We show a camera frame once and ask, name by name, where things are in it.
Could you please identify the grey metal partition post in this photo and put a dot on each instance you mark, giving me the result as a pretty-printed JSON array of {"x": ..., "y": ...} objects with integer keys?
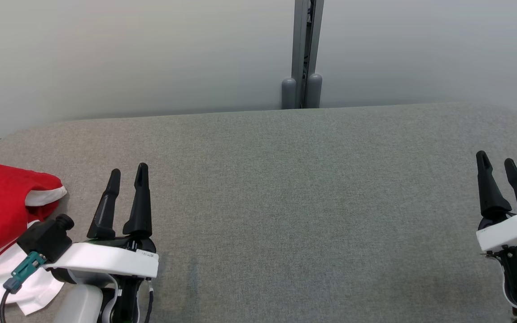
[{"x": 299, "y": 36}]

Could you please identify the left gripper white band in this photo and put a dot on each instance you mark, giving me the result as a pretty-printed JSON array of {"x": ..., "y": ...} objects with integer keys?
[{"x": 106, "y": 260}]

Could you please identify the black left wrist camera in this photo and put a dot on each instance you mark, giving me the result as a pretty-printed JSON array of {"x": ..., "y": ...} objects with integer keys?
[{"x": 45, "y": 237}]

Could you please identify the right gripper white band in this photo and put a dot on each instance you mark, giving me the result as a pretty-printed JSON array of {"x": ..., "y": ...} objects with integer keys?
[{"x": 514, "y": 231}]

